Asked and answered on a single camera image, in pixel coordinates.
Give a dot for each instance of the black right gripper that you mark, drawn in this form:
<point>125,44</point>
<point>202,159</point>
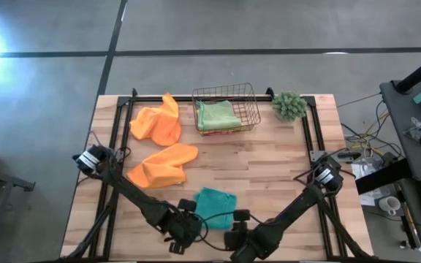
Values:
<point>238,233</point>

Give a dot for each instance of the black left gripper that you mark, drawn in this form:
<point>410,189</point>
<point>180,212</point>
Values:
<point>181,228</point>

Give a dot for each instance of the teal microfiber towel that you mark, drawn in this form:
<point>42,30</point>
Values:
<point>214,206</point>

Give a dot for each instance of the pink microfiber towel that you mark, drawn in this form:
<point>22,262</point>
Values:
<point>214,134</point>

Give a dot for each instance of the green microfiber towel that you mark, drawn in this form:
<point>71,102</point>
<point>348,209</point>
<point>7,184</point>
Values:
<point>218,115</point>

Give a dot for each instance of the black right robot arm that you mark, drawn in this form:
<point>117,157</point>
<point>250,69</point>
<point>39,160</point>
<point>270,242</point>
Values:
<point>291,212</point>

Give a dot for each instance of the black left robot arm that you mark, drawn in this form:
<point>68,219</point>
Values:
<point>130,190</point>

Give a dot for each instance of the orange microfiber towel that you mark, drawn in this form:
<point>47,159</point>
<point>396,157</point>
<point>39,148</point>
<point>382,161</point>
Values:
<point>159,124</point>
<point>159,171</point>

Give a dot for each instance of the white papers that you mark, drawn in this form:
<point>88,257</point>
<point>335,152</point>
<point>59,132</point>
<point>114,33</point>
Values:
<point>369,199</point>

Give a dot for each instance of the green potted artificial plant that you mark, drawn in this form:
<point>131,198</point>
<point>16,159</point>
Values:
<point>289,106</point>

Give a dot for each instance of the white mug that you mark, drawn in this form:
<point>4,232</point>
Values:
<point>389,205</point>

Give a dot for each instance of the black desk crossbar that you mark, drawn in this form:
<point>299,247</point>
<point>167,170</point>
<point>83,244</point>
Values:
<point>382,177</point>

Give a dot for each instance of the dark metal stand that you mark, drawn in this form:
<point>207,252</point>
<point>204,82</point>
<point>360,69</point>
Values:
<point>13,182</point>

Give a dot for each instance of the black aluminium table frame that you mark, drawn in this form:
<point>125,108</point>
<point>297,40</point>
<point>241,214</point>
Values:
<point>185,98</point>

